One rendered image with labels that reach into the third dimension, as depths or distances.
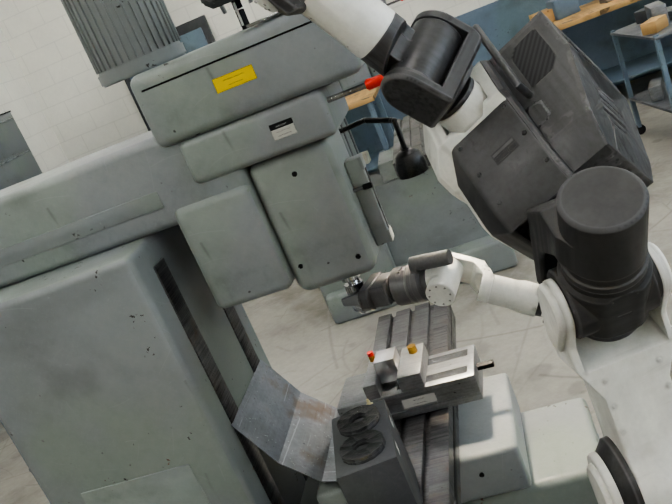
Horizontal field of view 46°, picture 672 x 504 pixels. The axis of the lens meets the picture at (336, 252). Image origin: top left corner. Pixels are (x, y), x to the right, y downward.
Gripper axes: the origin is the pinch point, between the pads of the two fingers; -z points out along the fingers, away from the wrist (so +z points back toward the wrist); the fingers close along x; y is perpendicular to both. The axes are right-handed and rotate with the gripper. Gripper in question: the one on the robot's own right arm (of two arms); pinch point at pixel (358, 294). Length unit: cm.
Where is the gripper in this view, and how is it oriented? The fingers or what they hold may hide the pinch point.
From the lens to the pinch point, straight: 187.6
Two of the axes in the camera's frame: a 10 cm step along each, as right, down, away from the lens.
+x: -4.0, 4.4, -8.1
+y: 3.8, 8.8, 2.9
